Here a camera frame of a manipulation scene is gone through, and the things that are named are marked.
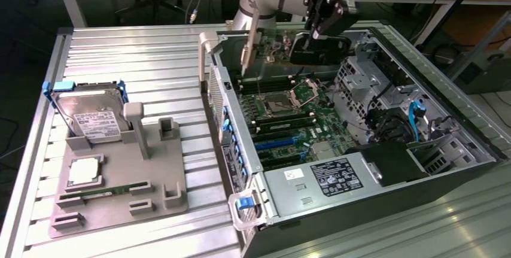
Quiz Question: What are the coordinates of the graphics card with metal bracket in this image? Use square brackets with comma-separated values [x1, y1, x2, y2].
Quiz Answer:
[239, 0, 354, 77]

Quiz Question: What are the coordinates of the metal disk bay cage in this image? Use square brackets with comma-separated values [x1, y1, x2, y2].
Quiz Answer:
[334, 30, 405, 112]

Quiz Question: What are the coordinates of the open metal socket cover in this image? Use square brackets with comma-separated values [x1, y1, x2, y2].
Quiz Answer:
[288, 78, 324, 105]

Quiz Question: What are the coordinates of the black tripod pole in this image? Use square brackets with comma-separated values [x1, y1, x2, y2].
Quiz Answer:
[413, 0, 490, 46]

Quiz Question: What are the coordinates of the CPU socket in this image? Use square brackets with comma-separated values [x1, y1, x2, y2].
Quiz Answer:
[260, 92, 296, 118]

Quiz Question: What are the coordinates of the green motherboard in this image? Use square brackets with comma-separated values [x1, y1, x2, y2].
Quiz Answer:
[235, 74, 361, 171]

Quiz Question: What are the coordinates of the black RAM stick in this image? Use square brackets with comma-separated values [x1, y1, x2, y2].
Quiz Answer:
[255, 114, 317, 133]

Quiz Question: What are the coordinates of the silver chipset heatsink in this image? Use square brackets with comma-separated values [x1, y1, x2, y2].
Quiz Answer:
[312, 142, 336, 159]

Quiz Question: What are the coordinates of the blue expansion slot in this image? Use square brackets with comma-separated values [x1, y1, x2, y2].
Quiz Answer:
[254, 138, 300, 151]

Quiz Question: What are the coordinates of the black expansion slot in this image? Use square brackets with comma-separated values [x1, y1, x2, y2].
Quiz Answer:
[260, 153, 308, 166]

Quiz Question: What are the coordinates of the black plastic shroud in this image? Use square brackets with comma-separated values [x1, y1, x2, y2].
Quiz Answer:
[344, 142, 432, 187]

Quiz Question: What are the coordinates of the silver power supply with label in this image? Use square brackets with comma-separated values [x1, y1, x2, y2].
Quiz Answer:
[262, 151, 388, 220]

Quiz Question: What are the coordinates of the hard disk in blue carrier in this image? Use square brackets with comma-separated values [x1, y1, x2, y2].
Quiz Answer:
[42, 80, 135, 145]

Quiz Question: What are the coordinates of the open black PC case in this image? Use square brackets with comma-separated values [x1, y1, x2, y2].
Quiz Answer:
[198, 26, 511, 258]

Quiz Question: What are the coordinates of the grey parts rack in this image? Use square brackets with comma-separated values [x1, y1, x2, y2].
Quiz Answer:
[47, 101, 189, 239]

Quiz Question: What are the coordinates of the silver CPU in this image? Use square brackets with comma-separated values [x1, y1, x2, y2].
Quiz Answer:
[67, 159, 103, 186]

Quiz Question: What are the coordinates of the green RAM stick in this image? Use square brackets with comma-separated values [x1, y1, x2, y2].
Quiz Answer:
[63, 184, 133, 201]

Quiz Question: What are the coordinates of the aluminium frame strut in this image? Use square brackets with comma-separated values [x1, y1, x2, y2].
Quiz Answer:
[449, 9, 511, 82]

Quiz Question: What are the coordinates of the black wire bundle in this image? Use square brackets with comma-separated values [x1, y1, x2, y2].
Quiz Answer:
[365, 107, 413, 145]

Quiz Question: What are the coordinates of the blue disk wire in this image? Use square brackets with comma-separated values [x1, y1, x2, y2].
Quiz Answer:
[408, 98, 428, 145]

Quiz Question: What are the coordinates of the perforated metal bracket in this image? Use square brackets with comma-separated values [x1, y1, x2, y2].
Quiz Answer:
[408, 133, 481, 175]

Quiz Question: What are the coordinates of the blue case handle latch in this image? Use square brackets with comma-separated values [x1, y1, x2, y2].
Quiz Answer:
[234, 198, 255, 211]

